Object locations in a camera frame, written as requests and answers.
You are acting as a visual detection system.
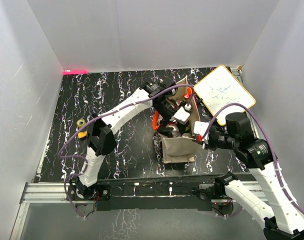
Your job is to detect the glass cola bottle red cap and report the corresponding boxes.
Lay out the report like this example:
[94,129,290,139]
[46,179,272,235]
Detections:
[183,93,190,102]

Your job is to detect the beige canvas bag orange handles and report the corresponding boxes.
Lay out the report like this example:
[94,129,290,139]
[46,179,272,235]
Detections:
[152,76,201,164]

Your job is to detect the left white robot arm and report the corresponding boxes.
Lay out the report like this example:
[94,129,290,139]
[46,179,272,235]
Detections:
[70,81,177,200]

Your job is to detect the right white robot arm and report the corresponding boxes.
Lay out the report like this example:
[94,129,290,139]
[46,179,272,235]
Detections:
[204,112,304,240]

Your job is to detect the yellow tape roll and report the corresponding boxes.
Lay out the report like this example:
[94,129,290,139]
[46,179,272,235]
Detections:
[76,118,86,128]

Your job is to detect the yellow bow-shaped sponge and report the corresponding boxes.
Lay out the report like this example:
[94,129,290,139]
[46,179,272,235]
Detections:
[77,131,88,140]

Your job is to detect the pink marker strip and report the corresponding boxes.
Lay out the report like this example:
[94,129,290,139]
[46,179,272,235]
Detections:
[63,70,88,76]

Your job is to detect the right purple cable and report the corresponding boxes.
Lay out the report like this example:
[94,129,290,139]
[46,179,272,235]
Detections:
[201,103,304,223]

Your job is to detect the purple cable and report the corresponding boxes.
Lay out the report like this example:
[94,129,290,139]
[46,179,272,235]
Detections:
[58,84,195,218]
[201,103,304,223]

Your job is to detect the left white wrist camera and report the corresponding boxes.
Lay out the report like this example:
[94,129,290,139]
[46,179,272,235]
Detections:
[172,103,192,125]

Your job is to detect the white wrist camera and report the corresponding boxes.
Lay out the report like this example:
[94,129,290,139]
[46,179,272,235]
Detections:
[172,103,192,125]
[193,121,209,143]

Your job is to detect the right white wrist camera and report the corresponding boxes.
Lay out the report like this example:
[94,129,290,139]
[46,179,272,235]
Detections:
[193,121,209,143]

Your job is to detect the white board wooden frame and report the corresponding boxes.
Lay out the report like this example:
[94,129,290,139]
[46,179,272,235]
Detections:
[193,65,256,116]

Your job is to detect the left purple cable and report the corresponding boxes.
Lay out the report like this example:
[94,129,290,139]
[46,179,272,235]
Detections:
[58,84,195,218]

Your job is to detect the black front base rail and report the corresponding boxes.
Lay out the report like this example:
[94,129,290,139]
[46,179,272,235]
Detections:
[66,172,258,212]

